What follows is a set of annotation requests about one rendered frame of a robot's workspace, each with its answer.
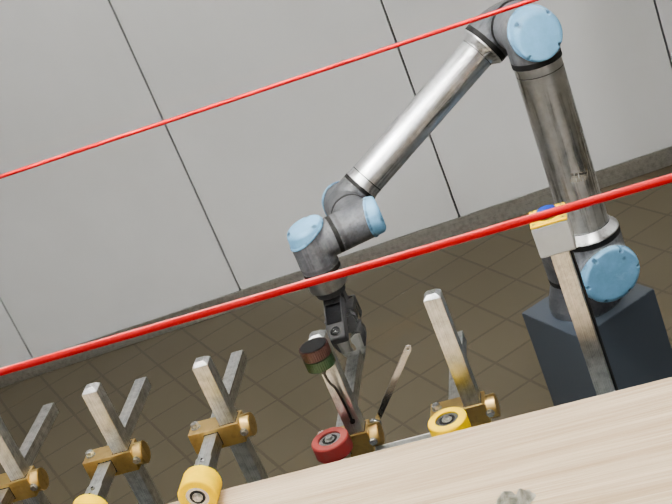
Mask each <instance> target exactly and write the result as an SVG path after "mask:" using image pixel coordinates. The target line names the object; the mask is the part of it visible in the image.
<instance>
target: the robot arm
mask: <svg viewBox="0 0 672 504"><path fill-rule="evenodd" d="M562 39H563V30H562V26H561V23H560V21H559V20H558V18H557V17H556V16H555V15H554V14H553V13H552V12H551V11H550V10H548V9H547V8H545V7H543V6H541V5H537V4H532V3H530V4H527V5H524V6H521V7H518V8H515V9H512V10H509V11H506V12H503V13H500V14H497V15H494V16H491V17H488V18H485V19H482V20H479V21H476V22H473V23H470V24H469V25H468V26H467V27H466V28H465V29H464V40H463V42H462V43H461V44H460V45H459V46H458V47H457V48H456V50H455V51H454V52H453V53H452V54H451V55H450V56H449V58H448V59H447V60H446V61H445V62H444V63H443V65H442V66H441V67H440V68H439V69H438V70H437V71H436V73H435V74H434V75H433V76H432V77H431V78H430V79H429V81H428V82H427V83H426V84H425V85H424V86H423V87H422V89H421V90H420V91H419V92H418V93H417V94H416V96H415V97H414V98H413V99H412V100H411V101H410V102H409V104H408V105H407V106H406V107H405V108H404V109H403V110H402V112H401V113H400V114H399V115H398V116H397V117H396V118H395V120H394V121H393V122H392V123H391V124H390V125H389V127H388V128H387V129H386V130H385V131H384V132H383V133H382V135H381V136H380V137H379V138H378V139H377V140H376V141H375V143H374V144H373V145H372V146H371V147H370V148H369V149H368V151H367V152H366V153H365V154H364V155H363V156H362V158H361V159H360V160H359V161H358V162H357V163H356V164H355V166H354V167H353V168H352V169H351V170H350V171H349V172H347V173H346V174H345V176H344V177H343V178H342V179H341V180H340V181H337V182H334V183H332V184H330V185H329V186H328V187H327V188H326V189H325V190H324V192H323V195H322V207H323V210H324V212H325V214H326V217H324V218H322V217H321V216H319V215H309V216H308V217H304V218H302V219H300V220H298V221H297V222H295V223H294V224H293V225H292V226H291V227H290V229H289V230H288V232H287V240H288V242H289V245H290V250H291V251H292V252H293V254H294V256H295V259H296V261H297V263H298V265H299V268H300V270H301V272H302V275H303V277H304V279H303V280H305V279H309V278H312V277H316V276H319V275H323V274H326V273H329V272H333V271H336V270H340V269H343V268H342V265H341V263H340V261H339V258H338V256H337V255H338V254H341V253H342V252H345V251H347V250H349V249H351V248H353V247H355V246H357V245H359V244H361V243H364V242H366V241H368V240H370V239H372V238H374V237H378V236H379V235H380V234H382V233H384V232H385V231H386V224H385V221H384V219H383V216H382V214H381V212H380V209H379V207H378V205H377V203H376V201H375V198H376V196H377V194H378V193H379V192H380V191H381V190H382V188H383V187H384V186H385V185H386V184H387V183H388V182H389V180H390V179H391V178H392V177H393V176H394V175H395V174H396V172H397V171H398V170H399V169H400V168H401V167H402V166H403V164H404V163H405V162H406V161H407V160H408V159H409V158H410V156H411V155H412V154H413V153H414V152H415V151H416V150H417V148H418V147H419V146H420V145H421V144H422V143H423V142H424V140H425V139H426V138H427V137H428V136H429V135H430V134H431V132H432V131H433V130H434V129H435V128H436V127H437V126H438V124H439V123H440V122H441V121H442V120H443V119H444V118H445V116H446V115H447V114H448V113H449V112H450V111H451V110H452V108H453V107H454V106H455V105H456V104H457V103H458V102H459V100H460V99H461V98H462V97H463V96H464V95H465V94H466V92H467V91H468V90H469V89H470V88H471V87H472V86H473V84H474V83H475V82H476V81H477V80H478V79H479V78H480V76H481V75H482V74H483V73H484V72H485V71H486V70H487V69H488V67H489V66H490V65H491V64H497V63H501V62H502V61H503V60H504V59H505V58H506V57H507V56H508V57H509V60H510V64H511V67H512V70H513V71H514V72H515V76H516V79H517V82H518V86H519V89H520V92H521V95H522V99H523V102H524V105H525V108H526V112H527V115H528V118H529V122H530V125H531V128H532V131H533V135H534V138H535V141H536V144H537V148H538V151H539V154H540V157H541V161H542V164H543V167H544V171H545V174H546V177H547V180H548V184H549V187H550V190H551V193H552V197H553V200H554V203H555V204H558V203H562V202H564V203H565V204H567V203H571V202H574V201H578V200H581V199H585V198H588V197H591V196H595V195H598V194H601V191H600V187H599V184H598V180H597V177H596V173H595V170H594V167H593V163H592V160H591V156H590V153H589V149H588V146H587V142H586V139H585V135H584V132H583V128H582V125H581V121H580V118H579V114H578V111H577V108H576V104H575V101H574V97H573V94H572V90H571V87H570V83H569V80H568V76H567V73H566V69H565V66H564V62H563V59H562V51H561V47H560V44H561V43H562ZM568 215H569V218H570V221H571V224H572V228H573V231H574V235H575V241H576V249H574V250H573V252H574V255H575V258H576V261H577V265H578V268H579V271H580V274H581V277H582V280H583V283H584V286H585V289H586V292H587V295H588V298H589V301H590V304H591V307H592V310H593V313H594V316H595V317H598V316H600V315H602V314H604V313H606V312H608V311H609V310H611V309H612V308H614V307H615V306H616V305H617V304H618V303H619V301H620V300H621V298H622V297H624V296H625V295H626V294H627V293H629V291H630V290H631V289H632V288H633V287H634V285H635V284H636V282H637V280H638V277H639V273H640V265H639V260H638V258H637V256H636V255H635V253H634V252H633V251H632V250H631V249H630V248H629V247H626V245H625V243H624V240H623V236H622V233H621V229H620V226H619V223H618V220H617V219H616V218H614V217H612V216H610V215H608V214H607V212H606V208H605V205H604V202H603V203H600V204H596V205H593V206H589V207H586V208H582V209H579V210H575V211H572V212H568ZM541 259H542V262H543V265H544V268H545V271H546V274H547V277H548V280H549V283H550V292H549V307H550V310H551V313H552V315H553V316H554V317H555V318H557V319H559V320H562V321H569V322H572V319H571V316H570V313H569V310H568V307H567V304H566V301H565V298H564V295H563V292H562V289H561V286H560V283H559V280H558V277H557V274H556V271H555V268H554V265H553V262H552V259H551V256H549V257H546V258H541ZM346 280H347V277H343V278H339V279H336V280H333V281H329V282H326V283H322V284H319V285H315V286H312V287H308V288H309V290H310V292H311V294H313V295H315V296H316V297H317V298H318V299H319V300H323V306H324V316H325V322H324V324H325V325H326V328H325V330H326V332H327V334H328V336H329V339H330V341H331V343H332V346H333V347H334V348H335V349H337V350H338V351H339V352H340V353H342V354H343V355H344V356H345V357H346V358H347V355H348V352H351V351H353V348H351V346H350V341H349V335H348V333H351V342H352V344H354V345H355V347H356V350H359V349H360V351H361V354H362V356H363V358H364V359H365V354H366V334H367V333H366V327H365V325H364V324H363V323H362V322H361V319H358V313H359V315H360V317H361V316H362V310H361V308H360V306H359V303H358V301H357V299H356V296H355V294H352V295H349V296H348V295H347V293H346V291H345V287H346V286H345V282H346ZM351 297H352V298H351ZM356 303H357V304H356ZM357 305H358V307H359V309H358V307H357ZM356 308H357V310H356ZM357 311H358V312H357Z"/></svg>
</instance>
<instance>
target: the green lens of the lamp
mask: <svg viewBox="0 0 672 504"><path fill-rule="evenodd" d="M335 361H336V360H335V357H334V355H333V353H332V350H331V353H330V355H329V356H328V357H327V358H326V359H325V360H323V361H321V362H319V363H316V364H306V363H304V364H305V367H306V369H307V371H308V372H309V373H310V374H319V373H322V372H325V371H327V370H328V369H330V368H331V367H332V366H333V365H334V364H335Z"/></svg>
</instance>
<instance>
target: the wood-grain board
mask: <svg viewBox="0 0 672 504"><path fill-rule="evenodd" d="M519 488H521V489H523V490H527V489H530V491H531V492H532V493H535V494H536V497H535V499H534V500H533V501H532V502H530V503H529V504H672V377H670V378H666V379H662V380H658V381H654V382H650V383H646V384H642V385H638V386H634V387H630V388H626V389H622V390H618V391H614V392H610V393H606V394H602V395H598V396H594V397H590V398H586V399H582V400H578V401H574V402H570V403H566V404H562V405H558V406H554V407H550V408H546V409H542V410H538V411H534V412H530V413H526V414H522V415H518V416H514V417H510V418H506V419H502V420H498V421H495V422H491V423H487V424H483V425H479V426H475V427H471V428H467V429H463V430H459V431H455V432H451V433H447V434H443V435H439V436H435V437H431V438H427V439H423V440H419V441H415V442H411V443H407V444H403V445H399V446H395V447H391V448H387V449H383V450H379V451H375V452H371V453H367V454H363V455H359V456H355V457H351V458H347V459H343V460H339V461H335V462H331V463H327V464H323V465H319V466H315V467H311V468H307V469H304V470H300V471H296V472H292V473H288V474H284V475H280V476H276V477H272V478H268V479H264V480H260V481H256V482H252V483H248V484H244V485H240V486H236V487H232V488H228V489H224V490H221V491H220V495H219V498H218V502H217V504H496V500H497V499H498V498H499V496H500V495H501V493H502V492H503V491H512V492H513V493H514V494H517V492H518V489H519Z"/></svg>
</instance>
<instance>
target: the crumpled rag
mask: <svg viewBox="0 0 672 504"><path fill-rule="evenodd" d="M535 497H536V494H535V493H532V492H531V491H530V489H527V490H523V489H521V488H519V489H518V492H517V494H514V493H513V492H512V491H503V492H502V493H501V495H500V496H499V498H498V499H497V500H496V504H529V503H530V502H532V501H533V500H534V499H535Z"/></svg>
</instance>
